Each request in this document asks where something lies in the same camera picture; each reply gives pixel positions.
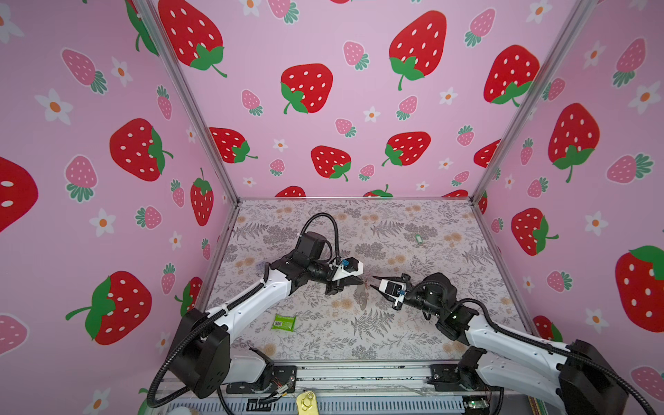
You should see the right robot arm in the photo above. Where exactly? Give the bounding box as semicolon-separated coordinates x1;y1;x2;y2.
374;273;655;414

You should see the green packet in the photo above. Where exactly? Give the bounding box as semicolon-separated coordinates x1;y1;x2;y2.
271;314;297;332

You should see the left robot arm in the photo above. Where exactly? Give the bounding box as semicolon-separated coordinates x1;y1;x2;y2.
145;228;364;408

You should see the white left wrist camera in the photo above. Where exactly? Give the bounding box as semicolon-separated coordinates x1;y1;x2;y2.
337;257;364;278

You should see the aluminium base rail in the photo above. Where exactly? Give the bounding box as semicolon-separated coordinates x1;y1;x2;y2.
155;359;520;415

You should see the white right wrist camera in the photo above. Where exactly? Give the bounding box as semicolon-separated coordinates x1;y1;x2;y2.
378;277;407;302

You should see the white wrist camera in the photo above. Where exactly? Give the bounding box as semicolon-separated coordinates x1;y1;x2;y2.
337;257;364;278
378;277;407;302

